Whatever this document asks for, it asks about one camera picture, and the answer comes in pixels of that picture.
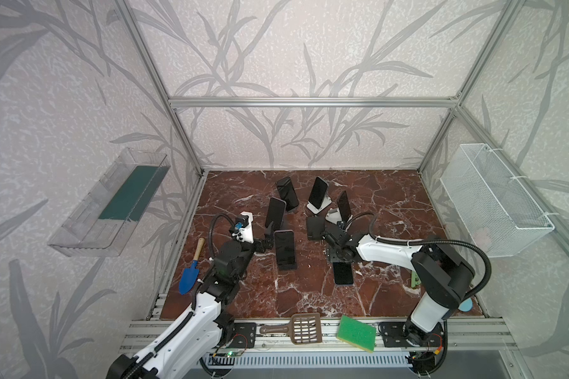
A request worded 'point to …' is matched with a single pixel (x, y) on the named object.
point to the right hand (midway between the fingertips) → (337, 253)
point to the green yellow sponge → (357, 333)
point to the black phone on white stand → (318, 193)
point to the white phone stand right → (333, 215)
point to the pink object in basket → (482, 238)
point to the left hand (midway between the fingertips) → (262, 221)
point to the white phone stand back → (326, 202)
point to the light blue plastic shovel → (466, 305)
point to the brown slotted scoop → (304, 328)
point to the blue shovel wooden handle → (188, 276)
